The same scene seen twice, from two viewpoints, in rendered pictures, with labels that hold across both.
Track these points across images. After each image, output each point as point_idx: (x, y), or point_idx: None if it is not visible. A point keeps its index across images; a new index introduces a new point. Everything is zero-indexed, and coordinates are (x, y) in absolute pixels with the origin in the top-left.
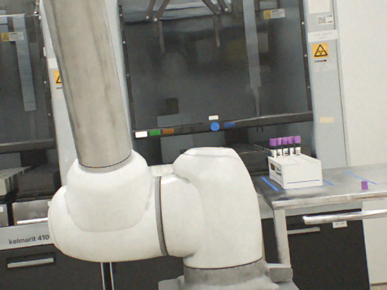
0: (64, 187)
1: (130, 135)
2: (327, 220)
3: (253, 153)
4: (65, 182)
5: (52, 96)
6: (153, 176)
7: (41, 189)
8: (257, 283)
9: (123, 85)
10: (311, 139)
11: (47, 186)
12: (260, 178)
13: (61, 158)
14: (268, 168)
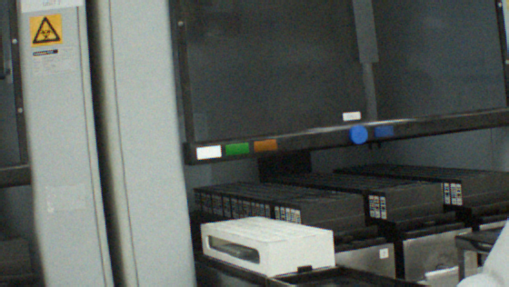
0: (487, 284)
1: (179, 153)
2: None
3: (423, 189)
4: (50, 258)
5: (24, 73)
6: (288, 245)
7: (6, 272)
8: None
9: (167, 45)
10: (498, 161)
11: (17, 265)
12: (497, 236)
13: (40, 206)
14: (454, 218)
